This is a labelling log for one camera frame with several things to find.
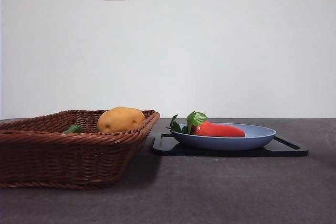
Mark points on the orange carrot with green leaves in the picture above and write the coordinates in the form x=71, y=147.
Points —
x=220, y=130

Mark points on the blue round plate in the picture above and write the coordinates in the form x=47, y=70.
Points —
x=223, y=143

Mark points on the green vegetable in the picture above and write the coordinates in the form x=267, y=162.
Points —
x=73, y=129

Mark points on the black rectangular tray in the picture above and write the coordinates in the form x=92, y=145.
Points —
x=283, y=149

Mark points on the yellow-brown potato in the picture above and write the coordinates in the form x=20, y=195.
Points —
x=120, y=120

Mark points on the brown wicker basket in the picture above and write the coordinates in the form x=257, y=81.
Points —
x=65, y=161

